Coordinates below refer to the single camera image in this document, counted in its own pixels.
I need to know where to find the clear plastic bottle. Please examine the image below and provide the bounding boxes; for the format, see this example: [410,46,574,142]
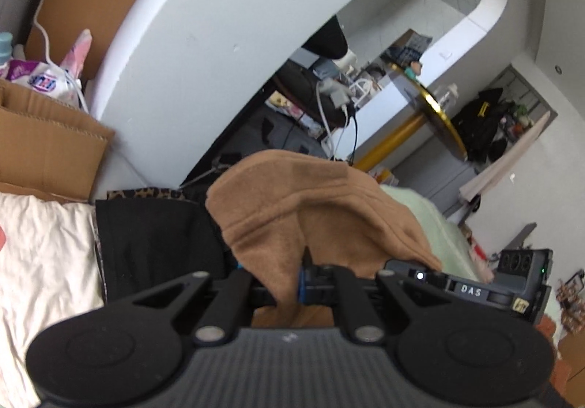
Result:
[432,83,460,111]

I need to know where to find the brown printed T-shirt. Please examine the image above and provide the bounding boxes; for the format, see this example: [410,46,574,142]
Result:
[205,149,443,329]

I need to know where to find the pink bag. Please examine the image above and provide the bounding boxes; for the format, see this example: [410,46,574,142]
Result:
[59,29,94,79]

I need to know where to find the black folded cloth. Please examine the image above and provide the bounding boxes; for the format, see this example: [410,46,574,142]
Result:
[94,200,238,303]

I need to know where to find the gold-rimmed round table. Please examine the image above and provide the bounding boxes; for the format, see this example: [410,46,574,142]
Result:
[354,63,469,171]

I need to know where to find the leopard print cloth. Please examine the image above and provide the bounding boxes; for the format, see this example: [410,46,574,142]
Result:
[106,187,188,204]

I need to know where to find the black jacket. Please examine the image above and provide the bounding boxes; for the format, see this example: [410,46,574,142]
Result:
[450,88,506,162]

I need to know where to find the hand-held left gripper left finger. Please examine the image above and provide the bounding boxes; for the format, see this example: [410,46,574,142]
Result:
[132,270,275,342]

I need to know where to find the green cloth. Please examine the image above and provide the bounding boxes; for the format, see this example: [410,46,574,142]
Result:
[379,185,492,285]

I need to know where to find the cream bear-print blanket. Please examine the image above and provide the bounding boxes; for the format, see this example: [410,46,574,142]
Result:
[0,193,106,408]

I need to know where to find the purple and white packet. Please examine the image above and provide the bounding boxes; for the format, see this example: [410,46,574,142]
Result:
[0,59,85,109]

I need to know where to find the white cable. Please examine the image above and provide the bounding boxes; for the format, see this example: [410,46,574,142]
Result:
[32,0,90,111]

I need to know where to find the printed cardboard box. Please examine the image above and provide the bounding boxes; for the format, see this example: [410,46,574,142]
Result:
[381,28,433,65]

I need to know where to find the grey shelf unit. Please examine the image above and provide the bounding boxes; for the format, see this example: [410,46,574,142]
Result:
[496,65,558,143]

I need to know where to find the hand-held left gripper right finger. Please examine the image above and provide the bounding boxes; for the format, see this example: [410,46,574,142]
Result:
[296,246,451,343]

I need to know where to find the white charger plug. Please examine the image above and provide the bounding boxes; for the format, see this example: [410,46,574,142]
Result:
[317,79,354,111]

